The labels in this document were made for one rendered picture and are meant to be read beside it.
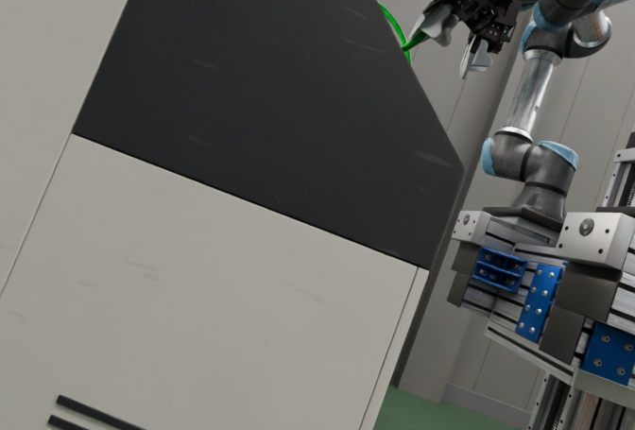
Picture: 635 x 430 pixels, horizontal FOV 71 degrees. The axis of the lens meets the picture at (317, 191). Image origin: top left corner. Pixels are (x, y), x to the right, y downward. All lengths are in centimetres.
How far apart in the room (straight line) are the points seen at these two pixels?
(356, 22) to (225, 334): 51
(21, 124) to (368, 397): 66
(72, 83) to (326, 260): 47
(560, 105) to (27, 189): 339
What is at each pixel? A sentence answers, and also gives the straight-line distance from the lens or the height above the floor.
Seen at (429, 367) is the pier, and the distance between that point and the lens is 320.
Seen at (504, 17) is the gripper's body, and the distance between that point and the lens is 116.
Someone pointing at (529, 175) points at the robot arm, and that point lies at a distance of 146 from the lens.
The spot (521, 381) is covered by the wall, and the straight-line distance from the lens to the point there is 364.
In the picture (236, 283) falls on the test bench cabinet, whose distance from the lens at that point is 68.
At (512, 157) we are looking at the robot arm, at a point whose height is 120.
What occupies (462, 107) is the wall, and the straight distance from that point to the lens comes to 333.
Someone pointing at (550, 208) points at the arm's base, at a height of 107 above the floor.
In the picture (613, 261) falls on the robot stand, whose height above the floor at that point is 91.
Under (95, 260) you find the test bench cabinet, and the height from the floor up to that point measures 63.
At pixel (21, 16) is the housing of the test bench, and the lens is 88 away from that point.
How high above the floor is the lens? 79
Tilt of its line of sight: 4 degrees up
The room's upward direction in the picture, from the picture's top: 21 degrees clockwise
